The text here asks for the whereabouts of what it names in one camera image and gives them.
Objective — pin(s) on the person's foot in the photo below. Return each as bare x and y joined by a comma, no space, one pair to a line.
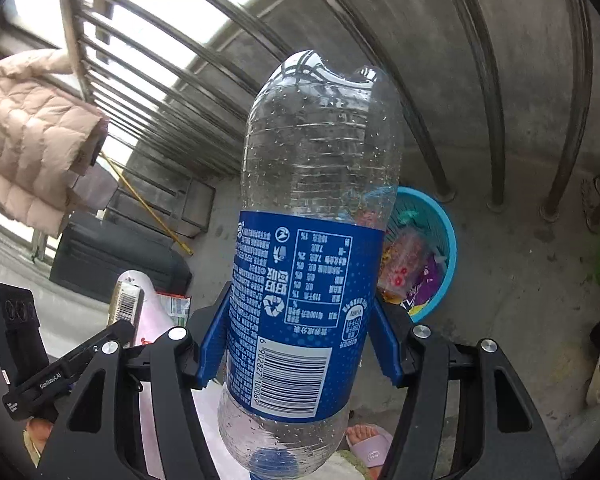
364,434

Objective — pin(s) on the clear plastic bottle blue label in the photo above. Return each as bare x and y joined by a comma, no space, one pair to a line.
320,160

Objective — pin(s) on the green white wrapper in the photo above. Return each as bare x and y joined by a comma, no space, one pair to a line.
175,307

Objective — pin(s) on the blue plastic basket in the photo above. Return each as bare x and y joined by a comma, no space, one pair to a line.
445,240

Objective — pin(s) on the yellow stick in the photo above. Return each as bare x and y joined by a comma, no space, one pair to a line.
150,210

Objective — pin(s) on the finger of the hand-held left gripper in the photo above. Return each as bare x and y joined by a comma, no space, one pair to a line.
115,332

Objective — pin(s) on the purple yellow foil bag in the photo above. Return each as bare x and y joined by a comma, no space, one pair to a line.
427,282

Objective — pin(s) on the brown sandal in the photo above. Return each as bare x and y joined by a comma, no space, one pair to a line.
592,200

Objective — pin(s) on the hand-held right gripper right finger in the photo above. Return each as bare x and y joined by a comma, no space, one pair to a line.
385,340

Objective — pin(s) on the metal railing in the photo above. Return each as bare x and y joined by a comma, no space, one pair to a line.
495,110

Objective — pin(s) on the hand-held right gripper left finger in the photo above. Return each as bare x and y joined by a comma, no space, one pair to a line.
215,340

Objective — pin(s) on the white rectangular packet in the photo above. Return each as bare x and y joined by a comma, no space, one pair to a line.
125,305

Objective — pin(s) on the beige down jacket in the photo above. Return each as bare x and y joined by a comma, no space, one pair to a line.
30,125

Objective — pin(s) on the grey hanging cloth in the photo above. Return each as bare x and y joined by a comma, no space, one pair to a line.
95,185

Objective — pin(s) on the pink slipper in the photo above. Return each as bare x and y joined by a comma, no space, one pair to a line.
377,452

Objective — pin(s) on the dark grey cabinet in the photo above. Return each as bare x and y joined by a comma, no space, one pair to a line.
105,260

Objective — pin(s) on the person's left hand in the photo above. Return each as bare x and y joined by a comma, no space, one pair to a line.
40,435

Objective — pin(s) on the clear red flower wrapper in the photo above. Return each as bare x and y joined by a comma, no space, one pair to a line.
405,260

